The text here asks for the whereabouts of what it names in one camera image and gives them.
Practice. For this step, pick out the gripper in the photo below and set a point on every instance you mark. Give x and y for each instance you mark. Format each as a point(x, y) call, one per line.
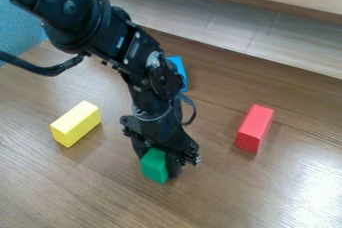
point(161, 131)

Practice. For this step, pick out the green block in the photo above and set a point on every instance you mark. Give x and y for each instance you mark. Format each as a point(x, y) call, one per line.
point(154, 166)

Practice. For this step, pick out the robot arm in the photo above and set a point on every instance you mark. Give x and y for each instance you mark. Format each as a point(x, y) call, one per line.
point(84, 22)

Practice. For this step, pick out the yellow block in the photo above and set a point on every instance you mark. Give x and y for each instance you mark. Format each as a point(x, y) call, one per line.
point(75, 123)

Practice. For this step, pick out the blue block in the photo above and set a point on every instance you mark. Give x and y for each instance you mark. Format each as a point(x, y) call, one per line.
point(179, 72)

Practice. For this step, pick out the red block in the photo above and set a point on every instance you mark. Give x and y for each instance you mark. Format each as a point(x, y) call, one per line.
point(254, 128)

